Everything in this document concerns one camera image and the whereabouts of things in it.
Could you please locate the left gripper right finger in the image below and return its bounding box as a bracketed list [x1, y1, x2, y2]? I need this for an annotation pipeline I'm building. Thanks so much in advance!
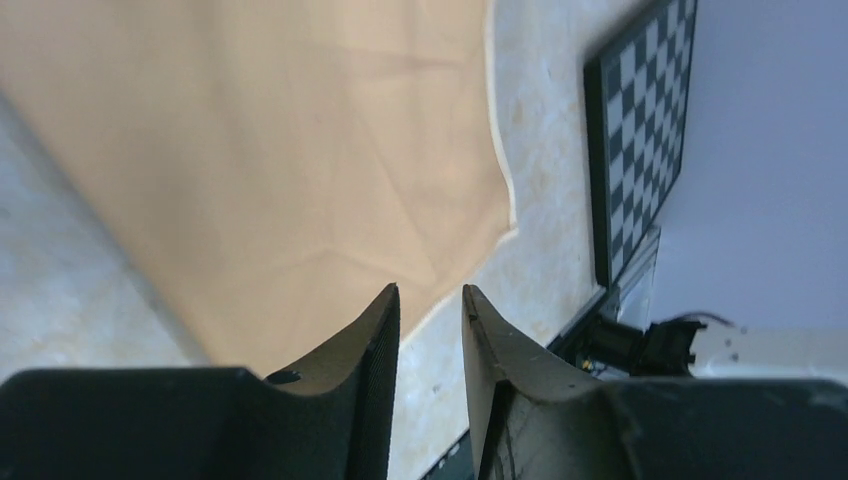
[462, 285, 847, 479]

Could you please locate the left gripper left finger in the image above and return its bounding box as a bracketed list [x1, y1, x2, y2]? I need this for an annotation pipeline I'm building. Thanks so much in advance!
[1, 284, 400, 479]

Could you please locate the orange cloth napkin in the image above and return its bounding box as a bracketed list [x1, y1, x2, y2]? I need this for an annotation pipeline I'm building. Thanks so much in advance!
[1, 1, 517, 374]

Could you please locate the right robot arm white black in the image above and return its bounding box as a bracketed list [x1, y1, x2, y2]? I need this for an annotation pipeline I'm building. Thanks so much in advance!
[582, 312, 847, 385]

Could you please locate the black white checkerboard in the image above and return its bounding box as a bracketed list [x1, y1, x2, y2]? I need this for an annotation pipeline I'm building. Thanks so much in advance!
[584, 0, 699, 287]

